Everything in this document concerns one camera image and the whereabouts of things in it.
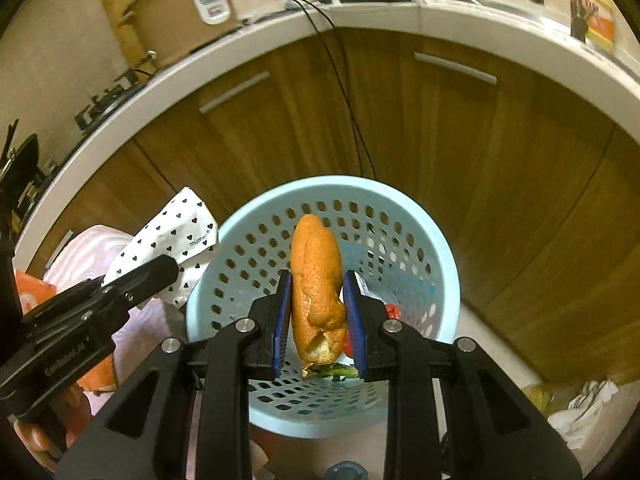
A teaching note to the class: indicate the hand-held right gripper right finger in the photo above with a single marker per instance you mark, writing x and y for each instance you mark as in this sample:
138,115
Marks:
352,320

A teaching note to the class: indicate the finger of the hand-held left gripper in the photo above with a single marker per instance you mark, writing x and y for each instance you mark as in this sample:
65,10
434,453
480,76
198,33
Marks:
145,280

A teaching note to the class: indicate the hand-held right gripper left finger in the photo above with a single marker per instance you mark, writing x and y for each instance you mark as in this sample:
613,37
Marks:
282,320

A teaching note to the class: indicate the orange plastic bag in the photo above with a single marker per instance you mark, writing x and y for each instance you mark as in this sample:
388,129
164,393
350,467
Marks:
394,311

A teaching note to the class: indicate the bread roll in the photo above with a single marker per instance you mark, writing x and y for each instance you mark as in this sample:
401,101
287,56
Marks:
315,280

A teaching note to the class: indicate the white heart-print paper bag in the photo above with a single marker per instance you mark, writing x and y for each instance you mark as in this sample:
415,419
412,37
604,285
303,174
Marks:
170,230

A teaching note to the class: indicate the light blue perforated basket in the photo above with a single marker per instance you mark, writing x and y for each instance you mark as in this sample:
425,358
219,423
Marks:
400,220

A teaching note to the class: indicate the person's left hand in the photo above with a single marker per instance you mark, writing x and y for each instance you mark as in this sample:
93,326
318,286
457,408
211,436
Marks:
32,437

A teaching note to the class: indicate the green vegetable scrap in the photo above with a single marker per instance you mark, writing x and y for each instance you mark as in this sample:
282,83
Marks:
335,372

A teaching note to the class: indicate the pink printed blanket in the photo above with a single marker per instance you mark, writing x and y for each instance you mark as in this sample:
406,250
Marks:
145,340

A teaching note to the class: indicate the blue-grey round object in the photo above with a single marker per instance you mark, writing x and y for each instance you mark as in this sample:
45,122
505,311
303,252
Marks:
346,472

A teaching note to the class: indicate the black wok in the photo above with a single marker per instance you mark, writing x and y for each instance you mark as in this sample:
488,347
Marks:
22,160

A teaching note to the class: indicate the black gas stove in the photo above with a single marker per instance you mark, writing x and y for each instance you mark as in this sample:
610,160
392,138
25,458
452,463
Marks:
107,102

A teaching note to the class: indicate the wooden base cabinet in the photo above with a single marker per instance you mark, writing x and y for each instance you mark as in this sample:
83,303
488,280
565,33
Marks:
500,185

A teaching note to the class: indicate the yellow plastic item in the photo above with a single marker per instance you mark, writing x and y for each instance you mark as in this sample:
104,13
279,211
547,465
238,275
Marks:
537,396

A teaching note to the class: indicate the white plastic bag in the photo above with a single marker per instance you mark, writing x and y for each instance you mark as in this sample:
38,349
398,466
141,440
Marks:
585,410

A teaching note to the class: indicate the beige rice cooker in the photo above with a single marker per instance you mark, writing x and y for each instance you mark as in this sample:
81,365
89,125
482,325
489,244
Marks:
165,15

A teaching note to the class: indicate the wooden cutting board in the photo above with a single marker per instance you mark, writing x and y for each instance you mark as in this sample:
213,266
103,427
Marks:
116,10

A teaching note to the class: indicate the metal faucet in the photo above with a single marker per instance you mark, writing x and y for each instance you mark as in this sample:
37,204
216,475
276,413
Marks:
578,10

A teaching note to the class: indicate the yellow detergent bottle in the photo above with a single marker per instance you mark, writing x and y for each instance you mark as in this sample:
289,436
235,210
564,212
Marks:
600,15

